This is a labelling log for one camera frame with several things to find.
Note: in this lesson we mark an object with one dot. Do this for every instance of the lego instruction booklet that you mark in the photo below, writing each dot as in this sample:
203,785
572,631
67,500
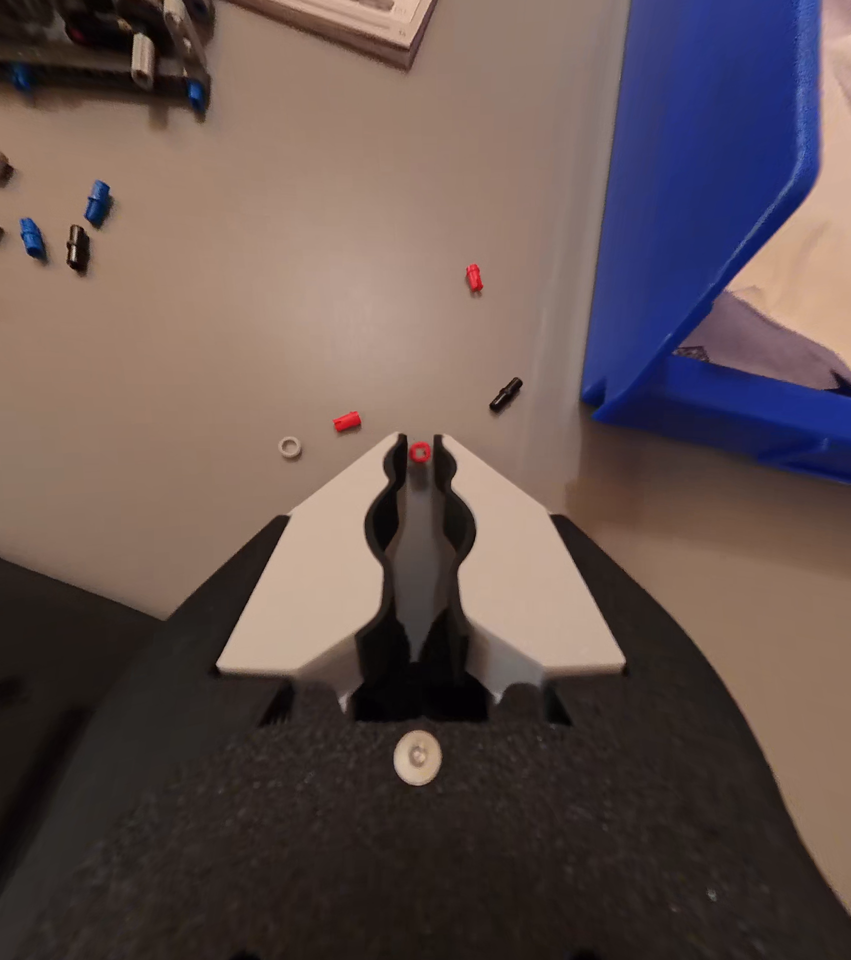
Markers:
365,30

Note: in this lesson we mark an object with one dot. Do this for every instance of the red lego pin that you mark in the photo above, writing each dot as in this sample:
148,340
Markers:
412,453

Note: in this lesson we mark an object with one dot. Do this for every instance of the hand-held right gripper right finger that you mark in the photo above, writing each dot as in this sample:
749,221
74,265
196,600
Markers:
538,592

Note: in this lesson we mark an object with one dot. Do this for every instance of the grey lego car chassis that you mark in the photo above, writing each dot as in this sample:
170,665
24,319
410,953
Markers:
58,52

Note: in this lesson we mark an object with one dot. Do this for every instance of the crumpled white paper bags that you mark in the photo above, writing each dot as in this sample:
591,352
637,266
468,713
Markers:
845,225

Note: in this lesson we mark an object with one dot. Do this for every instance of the scattered small lego pins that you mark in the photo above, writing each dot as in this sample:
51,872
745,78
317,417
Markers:
98,201

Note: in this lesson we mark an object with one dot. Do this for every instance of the blue plastic bin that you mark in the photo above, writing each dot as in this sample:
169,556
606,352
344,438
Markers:
695,225

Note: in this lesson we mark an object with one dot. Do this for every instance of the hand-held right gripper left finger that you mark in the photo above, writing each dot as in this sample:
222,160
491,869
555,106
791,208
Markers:
305,592

